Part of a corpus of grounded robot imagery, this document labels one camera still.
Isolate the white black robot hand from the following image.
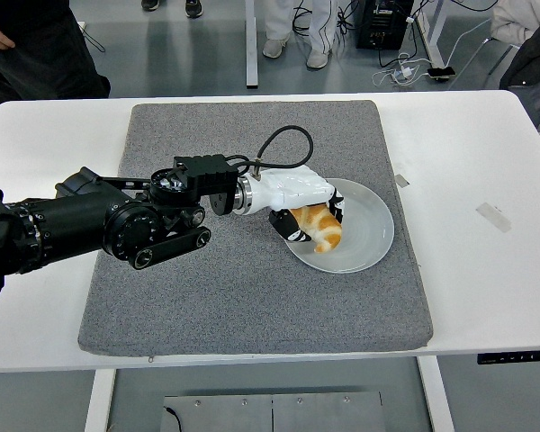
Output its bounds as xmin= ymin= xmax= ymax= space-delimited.
xmin=249 ymin=165 xmax=347 ymax=247

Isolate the white desk leg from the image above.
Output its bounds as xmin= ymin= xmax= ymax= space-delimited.
xmin=244 ymin=0 xmax=259 ymax=89
xmin=414 ymin=0 xmax=449 ymax=68

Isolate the grey round plate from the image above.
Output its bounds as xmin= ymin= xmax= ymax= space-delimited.
xmin=283 ymin=177 xmax=396 ymax=275

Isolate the black computer case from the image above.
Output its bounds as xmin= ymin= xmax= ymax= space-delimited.
xmin=355 ymin=0 xmax=415 ymax=51

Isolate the black phone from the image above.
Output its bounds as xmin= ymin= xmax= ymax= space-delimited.
xmin=427 ymin=66 xmax=457 ymax=83

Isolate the black table control panel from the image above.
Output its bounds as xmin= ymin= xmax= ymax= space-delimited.
xmin=477 ymin=349 xmax=540 ymax=365

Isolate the person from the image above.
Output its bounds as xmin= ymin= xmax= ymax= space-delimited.
xmin=0 ymin=0 xmax=112 ymax=117
xmin=262 ymin=0 xmax=339 ymax=70
xmin=140 ymin=0 xmax=204 ymax=19
xmin=490 ymin=0 xmax=540 ymax=131

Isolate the grey fabric mat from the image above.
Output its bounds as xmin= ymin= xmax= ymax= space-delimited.
xmin=77 ymin=99 xmax=435 ymax=357

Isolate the white charger with cable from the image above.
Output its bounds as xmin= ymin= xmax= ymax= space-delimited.
xmin=371 ymin=51 xmax=429 ymax=90

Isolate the large grey tape strip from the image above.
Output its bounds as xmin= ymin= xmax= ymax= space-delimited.
xmin=475 ymin=202 xmax=513 ymax=234

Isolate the grey metal plate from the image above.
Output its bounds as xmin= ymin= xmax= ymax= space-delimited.
xmin=163 ymin=391 xmax=384 ymax=432

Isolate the golden croissant bread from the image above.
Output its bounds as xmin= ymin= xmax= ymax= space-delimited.
xmin=290 ymin=202 xmax=344 ymax=255

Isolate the thin black cable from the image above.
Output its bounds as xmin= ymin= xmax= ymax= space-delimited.
xmin=163 ymin=406 xmax=185 ymax=432

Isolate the white table leg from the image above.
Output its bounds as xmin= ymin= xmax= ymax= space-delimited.
xmin=417 ymin=357 xmax=455 ymax=432
xmin=84 ymin=368 xmax=117 ymax=432

